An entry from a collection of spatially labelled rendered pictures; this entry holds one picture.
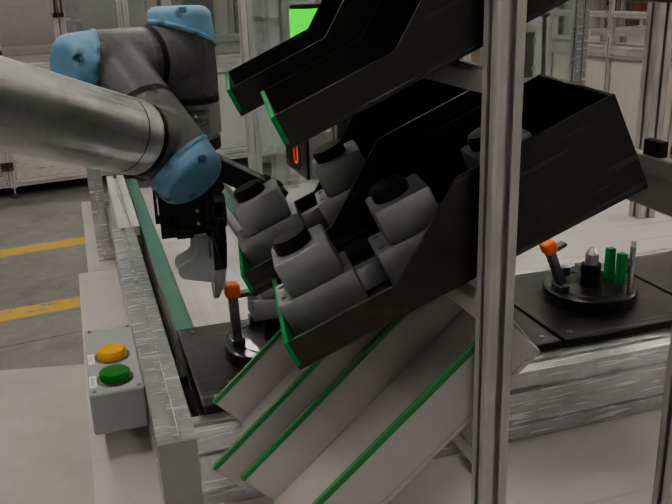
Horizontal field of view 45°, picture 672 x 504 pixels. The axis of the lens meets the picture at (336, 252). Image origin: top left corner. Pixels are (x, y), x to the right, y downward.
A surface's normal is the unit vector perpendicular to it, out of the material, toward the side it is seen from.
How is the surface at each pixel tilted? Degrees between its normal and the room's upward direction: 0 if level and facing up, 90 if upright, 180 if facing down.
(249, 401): 90
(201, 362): 0
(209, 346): 0
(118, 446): 0
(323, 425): 90
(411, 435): 90
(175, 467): 90
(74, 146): 124
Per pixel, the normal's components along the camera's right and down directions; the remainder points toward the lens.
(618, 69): -0.90, 0.17
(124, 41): 0.48, -0.59
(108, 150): 0.64, 0.69
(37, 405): -0.04, -0.94
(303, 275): 0.14, 0.32
